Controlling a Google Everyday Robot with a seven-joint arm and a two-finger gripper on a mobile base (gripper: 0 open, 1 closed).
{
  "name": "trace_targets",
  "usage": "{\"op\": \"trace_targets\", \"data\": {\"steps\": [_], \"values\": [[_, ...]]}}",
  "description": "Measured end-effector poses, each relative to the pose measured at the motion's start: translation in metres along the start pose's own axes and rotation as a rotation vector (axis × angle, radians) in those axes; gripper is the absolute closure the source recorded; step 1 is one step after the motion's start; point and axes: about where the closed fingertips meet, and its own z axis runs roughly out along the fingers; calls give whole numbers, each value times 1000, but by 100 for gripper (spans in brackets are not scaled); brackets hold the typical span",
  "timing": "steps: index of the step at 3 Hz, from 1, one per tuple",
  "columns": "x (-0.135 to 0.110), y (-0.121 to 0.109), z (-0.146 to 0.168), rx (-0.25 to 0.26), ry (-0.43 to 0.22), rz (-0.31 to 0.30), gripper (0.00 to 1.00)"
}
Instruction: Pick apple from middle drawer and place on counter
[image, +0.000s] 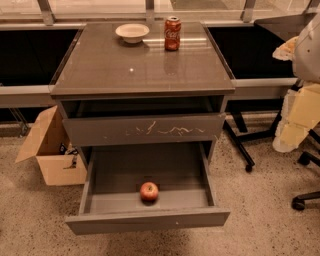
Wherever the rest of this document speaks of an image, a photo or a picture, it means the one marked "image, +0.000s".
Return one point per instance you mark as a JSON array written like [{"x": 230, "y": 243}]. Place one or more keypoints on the grey top drawer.
[{"x": 142, "y": 121}]

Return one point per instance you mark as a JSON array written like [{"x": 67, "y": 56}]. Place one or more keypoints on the red soda can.
[{"x": 172, "y": 30}]

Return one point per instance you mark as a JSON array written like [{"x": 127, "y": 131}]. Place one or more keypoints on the red apple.
[{"x": 149, "y": 191}]

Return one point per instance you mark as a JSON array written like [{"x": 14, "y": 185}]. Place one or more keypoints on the open cardboard box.
[{"x": 44, "y": 142}]

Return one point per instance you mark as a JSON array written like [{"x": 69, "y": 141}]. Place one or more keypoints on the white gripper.
[{"x": 308, "y": 55}]

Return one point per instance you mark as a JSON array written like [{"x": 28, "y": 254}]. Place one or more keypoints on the black side table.
[{"x": 261, "y": 80}]

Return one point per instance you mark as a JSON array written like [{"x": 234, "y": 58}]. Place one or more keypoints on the metal window railing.
[{"x": 55, "y": 14}]

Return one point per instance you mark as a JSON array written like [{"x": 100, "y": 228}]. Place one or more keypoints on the open grey middle drawer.
[{"x": 111, "y": 199}]

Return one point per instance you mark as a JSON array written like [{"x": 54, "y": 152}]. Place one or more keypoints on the white bowl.
[{"x": 132, "y": 33}]

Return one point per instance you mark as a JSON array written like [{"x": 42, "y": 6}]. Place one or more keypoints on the grey drawer cabinet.
[{"x": 102, "y": 66}]

